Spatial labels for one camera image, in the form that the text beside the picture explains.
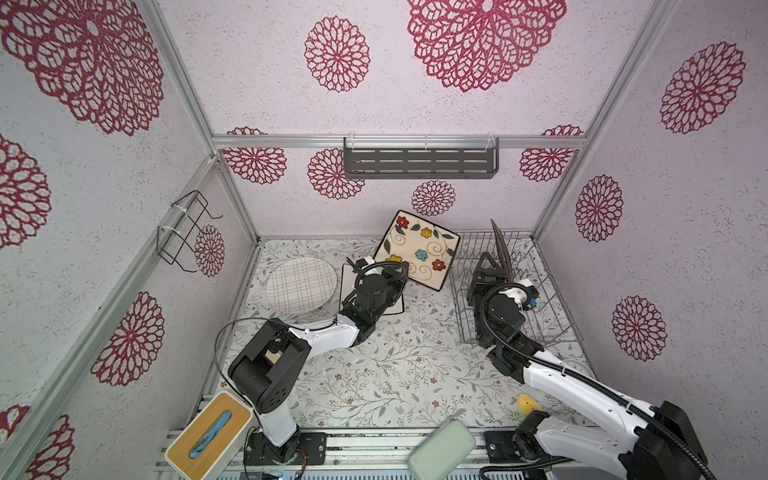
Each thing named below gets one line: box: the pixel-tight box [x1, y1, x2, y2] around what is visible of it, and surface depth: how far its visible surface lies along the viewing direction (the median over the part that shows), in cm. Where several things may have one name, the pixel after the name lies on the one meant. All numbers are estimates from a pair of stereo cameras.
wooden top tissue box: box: [164, 390, 255, 480], surface depth 72 cm
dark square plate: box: [373, 210, 461, 291], surface depth 88 cm
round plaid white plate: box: [265, 257, 338, 315], surface depth 108 cm
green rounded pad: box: [408, 419, 476, 480], surface depth 73 cm
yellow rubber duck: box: [517, 394, 542, 416], surface depth 81 cm
